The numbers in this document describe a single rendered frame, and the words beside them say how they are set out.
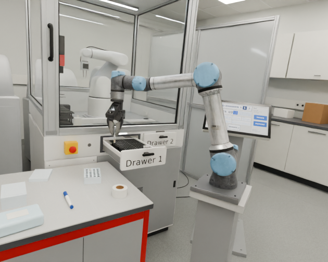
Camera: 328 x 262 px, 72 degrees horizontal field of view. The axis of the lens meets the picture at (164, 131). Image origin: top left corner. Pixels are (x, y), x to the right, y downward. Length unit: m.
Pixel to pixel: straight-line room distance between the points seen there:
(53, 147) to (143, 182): 0.71
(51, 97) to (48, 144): 0.27
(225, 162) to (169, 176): 0.90
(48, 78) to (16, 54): 3.16
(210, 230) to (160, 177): 0.68
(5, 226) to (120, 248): 0.47
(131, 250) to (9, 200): 0.56
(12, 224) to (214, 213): 0.90
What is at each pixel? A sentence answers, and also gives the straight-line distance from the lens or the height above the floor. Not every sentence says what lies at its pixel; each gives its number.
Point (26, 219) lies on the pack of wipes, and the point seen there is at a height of 0.80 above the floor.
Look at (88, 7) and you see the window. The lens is 1.50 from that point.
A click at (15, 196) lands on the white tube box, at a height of 0.81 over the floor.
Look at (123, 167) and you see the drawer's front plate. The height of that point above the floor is 0.84.
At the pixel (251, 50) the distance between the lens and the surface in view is 2.81.
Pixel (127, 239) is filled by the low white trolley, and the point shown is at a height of 0.60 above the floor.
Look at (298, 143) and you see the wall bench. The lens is 3.92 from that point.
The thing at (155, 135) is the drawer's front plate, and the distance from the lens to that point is 1.69.
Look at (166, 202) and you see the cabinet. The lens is 2.02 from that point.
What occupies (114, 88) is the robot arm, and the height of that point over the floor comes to 1.25.
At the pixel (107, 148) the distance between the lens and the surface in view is 1.46.
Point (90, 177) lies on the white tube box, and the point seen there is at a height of 0.80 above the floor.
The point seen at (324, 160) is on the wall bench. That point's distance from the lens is 3.87.
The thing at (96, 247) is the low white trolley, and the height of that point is 0.61.
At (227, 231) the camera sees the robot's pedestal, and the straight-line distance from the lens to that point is 1.34.
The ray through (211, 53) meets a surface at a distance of 3.10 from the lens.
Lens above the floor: 1.31
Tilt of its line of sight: 12 degrees down
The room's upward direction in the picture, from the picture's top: 5 degrees clockwise
